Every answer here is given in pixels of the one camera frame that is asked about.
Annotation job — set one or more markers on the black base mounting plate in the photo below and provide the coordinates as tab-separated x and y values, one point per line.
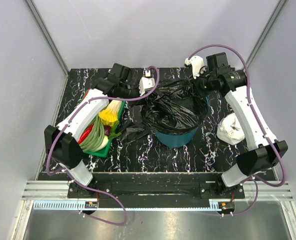
193	184

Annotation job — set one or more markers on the aluminium frame rail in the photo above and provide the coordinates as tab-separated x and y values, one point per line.
268	190

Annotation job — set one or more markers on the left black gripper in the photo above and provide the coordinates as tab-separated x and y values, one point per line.
136	85

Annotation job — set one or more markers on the black trash bag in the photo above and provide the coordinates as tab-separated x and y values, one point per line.
169	88
131	132

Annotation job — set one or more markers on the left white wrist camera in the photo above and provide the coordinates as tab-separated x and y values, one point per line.
146	84

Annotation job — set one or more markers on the teal trash bin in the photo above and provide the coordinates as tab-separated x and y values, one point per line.
175	140

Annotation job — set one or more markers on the white round vegetable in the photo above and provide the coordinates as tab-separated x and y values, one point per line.
103	144

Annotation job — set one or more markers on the green vegetable basket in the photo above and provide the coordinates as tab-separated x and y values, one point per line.
113	134

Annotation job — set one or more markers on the yellow white napa cabbage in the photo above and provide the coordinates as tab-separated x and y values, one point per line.
109	115

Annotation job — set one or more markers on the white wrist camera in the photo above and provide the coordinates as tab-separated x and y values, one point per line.
196	62
146	84

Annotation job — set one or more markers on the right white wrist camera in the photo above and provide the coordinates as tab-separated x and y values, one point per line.
196	62

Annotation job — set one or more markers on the purple onion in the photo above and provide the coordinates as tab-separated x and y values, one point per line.
107	129

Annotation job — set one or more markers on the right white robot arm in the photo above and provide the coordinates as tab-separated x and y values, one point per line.
233	177

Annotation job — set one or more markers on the red chili pepper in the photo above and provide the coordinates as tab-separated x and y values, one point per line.
85	134

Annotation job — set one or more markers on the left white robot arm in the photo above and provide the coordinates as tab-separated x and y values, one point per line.
83	130

